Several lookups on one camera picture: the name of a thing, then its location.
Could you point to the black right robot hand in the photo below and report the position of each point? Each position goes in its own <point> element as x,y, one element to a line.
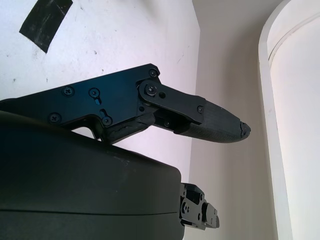
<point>75,175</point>

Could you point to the white curved container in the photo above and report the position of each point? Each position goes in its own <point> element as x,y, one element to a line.
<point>295,125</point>

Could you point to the black tape strip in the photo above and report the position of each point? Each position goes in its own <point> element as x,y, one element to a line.
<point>46,22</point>

